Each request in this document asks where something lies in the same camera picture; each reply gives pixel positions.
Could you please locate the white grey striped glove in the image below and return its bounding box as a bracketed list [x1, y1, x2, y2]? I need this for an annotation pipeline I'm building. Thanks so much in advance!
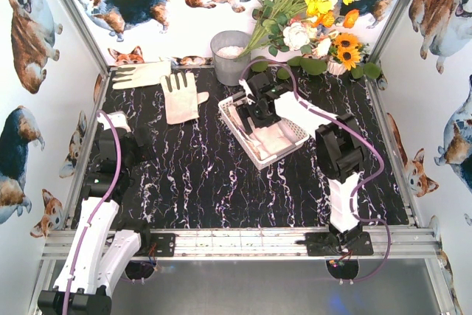
[228, 105, 292, 160]

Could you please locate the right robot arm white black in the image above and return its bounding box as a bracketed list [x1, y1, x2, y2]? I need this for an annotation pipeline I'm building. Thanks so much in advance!
[236, 73, 367, 246]

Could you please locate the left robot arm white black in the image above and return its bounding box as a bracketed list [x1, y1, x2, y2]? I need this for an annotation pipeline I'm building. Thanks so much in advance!
[37, 109, 150, 314]

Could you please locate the white perforated storage basket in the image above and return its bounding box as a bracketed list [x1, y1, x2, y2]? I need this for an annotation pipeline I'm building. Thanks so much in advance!
[218, 92, 310, 170]

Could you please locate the grey metal bucket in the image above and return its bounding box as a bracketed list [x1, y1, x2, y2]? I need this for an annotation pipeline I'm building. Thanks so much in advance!
[210, 30, 251, 86]

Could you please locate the white green glove back-left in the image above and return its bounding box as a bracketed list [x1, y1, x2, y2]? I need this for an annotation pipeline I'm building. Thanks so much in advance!
[112, 60, 171, 90]

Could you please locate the white ribbed sunflower pot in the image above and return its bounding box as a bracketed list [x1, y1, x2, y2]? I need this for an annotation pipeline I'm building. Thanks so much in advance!
[327, 59, 347, 76]

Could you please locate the artificial flower bouquet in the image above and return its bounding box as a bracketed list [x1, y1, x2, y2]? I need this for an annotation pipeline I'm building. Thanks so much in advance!
[245, 0, 393, 79]

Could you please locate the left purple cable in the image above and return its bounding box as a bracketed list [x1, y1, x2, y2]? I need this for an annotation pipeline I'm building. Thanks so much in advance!
[60, 110, 125, 315]

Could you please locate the purple cable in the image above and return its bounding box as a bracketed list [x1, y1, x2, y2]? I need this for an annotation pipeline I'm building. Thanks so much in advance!
[238, 58, 392, 283]
[60, 110, 125, 315]

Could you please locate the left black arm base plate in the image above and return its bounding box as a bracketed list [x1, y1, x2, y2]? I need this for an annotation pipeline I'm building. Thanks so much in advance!
[139, 232, 176, 257]

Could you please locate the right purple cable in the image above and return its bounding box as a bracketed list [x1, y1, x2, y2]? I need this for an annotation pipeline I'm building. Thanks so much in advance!
[238, 58, 392, 283]

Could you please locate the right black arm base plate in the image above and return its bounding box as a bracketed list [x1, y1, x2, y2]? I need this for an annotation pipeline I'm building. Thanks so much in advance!
[295, 232, 374, 257]

